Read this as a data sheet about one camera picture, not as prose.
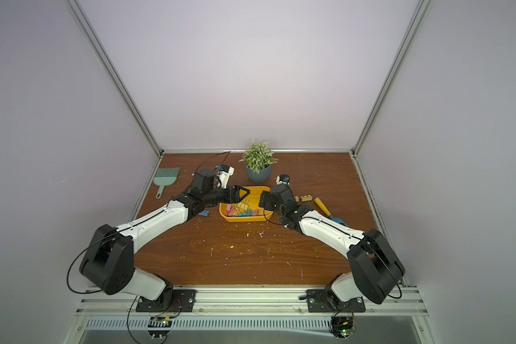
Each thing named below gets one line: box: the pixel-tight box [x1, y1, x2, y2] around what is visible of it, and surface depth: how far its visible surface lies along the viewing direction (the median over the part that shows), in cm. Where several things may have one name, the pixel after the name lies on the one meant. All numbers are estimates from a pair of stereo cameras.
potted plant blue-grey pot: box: [238, 139, 279, 183], surface depth 99 cm
